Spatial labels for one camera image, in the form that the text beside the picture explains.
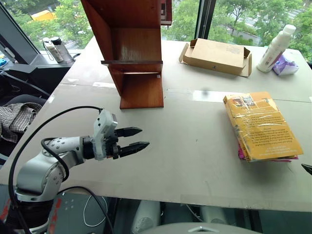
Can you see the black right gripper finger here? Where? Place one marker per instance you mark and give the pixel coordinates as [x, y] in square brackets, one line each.
[307, 167]

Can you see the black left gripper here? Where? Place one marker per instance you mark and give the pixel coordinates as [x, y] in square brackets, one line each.
[112, 146]

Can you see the yellow book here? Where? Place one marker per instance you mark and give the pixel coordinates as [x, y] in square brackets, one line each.
[262, 125]

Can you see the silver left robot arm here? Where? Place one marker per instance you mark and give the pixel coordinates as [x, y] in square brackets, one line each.
[36, 168]

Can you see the pink book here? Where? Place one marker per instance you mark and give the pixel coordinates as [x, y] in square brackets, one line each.
[243, 155]

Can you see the brown wooden shelf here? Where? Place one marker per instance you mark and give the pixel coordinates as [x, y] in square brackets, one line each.
[132, 52]

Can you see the purple tissue pack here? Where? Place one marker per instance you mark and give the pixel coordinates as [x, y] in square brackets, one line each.
[285, 64]

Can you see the clear bottle black cap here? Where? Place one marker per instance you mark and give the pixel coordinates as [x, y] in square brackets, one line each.
[62, 50]

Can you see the checkered cloth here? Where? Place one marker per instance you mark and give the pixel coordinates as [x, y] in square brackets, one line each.
[17, 119]

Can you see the black chair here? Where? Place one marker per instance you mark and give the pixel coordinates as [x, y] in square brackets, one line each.
[22, 97]

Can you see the white slim bottle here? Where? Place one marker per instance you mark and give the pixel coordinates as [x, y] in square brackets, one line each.
[53, 52]

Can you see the brown cardboard box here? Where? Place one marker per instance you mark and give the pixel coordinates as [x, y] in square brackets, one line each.
[217, 57]

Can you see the white plastic bottle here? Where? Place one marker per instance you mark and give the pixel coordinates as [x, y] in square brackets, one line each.
[274, 50]

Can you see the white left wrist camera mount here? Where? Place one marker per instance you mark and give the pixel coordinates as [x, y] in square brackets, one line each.
[103, 131]

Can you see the black window frame post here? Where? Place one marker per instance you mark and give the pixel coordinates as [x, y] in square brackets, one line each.
[204, 18]

